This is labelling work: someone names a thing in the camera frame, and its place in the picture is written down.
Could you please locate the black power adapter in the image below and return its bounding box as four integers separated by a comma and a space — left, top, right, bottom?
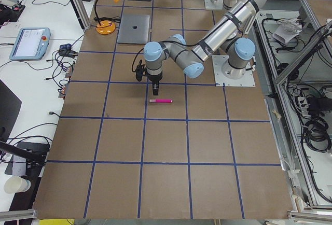
59, 44, 78, 57

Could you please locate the black cable bundle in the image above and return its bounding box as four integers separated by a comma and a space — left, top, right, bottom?
302, 120, 331, 154

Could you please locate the pink highlighter pen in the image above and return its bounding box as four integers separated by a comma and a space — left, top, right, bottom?
149, 99, 173, 103

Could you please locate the grey closed laptop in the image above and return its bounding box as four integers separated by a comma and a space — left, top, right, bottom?
117, 13, 150, 44

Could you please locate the blue teach pendant tablet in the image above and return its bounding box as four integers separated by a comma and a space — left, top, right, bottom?
9, 27, 51, 61

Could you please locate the white power strip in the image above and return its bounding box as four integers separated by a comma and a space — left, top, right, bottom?
295, 96, 309, 111

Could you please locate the white paper cup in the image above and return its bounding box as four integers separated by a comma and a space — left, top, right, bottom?
4, 176, 31, 194

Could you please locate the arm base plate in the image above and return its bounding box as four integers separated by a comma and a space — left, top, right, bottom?
204, 0, 223, 10
212, 55, 255, 87

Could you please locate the black lamp power cable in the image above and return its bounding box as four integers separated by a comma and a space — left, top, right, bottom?
93, 16, 122, 27

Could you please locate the aluminium frame post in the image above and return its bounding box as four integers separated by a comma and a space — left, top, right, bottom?
70, 0, 90, 31

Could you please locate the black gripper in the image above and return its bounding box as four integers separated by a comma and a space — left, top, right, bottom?
148, 73, 162, 96

